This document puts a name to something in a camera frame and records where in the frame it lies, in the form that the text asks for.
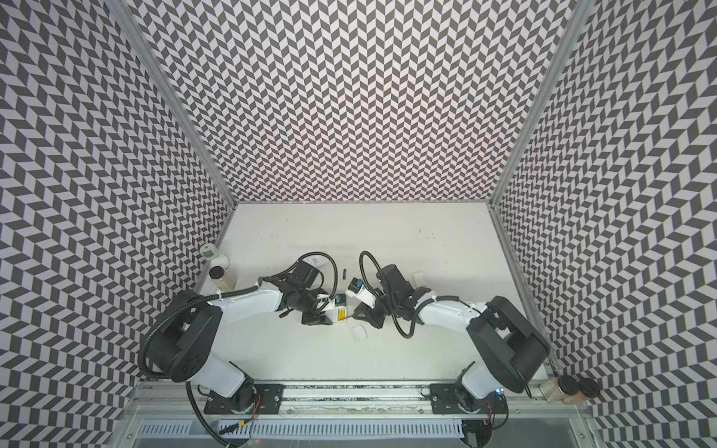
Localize white battery cover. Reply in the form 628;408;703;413
412;272;426;287

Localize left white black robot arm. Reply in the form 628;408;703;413
137;251;341;399

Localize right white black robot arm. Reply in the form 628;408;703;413
356;250;550;414

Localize jar with black lid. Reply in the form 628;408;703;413
208;266;236;292

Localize white bottle green cap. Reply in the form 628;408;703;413
200;243;231;271

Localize clear jar black lid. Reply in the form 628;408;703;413
539;374;580;402

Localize brown jar black lid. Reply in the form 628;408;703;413
563;378;602;405

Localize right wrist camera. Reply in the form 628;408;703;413
345;278;376;308

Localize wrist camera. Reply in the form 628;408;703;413
345;278;376;308
319;293;344;315

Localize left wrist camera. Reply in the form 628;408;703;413
319;293;344;315

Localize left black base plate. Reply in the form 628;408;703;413
204;383;285;416

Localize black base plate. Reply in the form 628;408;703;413
424;383;508;416
204;383;285;416

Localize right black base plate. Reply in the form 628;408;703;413
424;383;508;416

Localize white slotted cable duct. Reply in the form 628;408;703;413
138;419;464;441

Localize aluminium mounting rail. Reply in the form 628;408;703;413
122;381;592;419

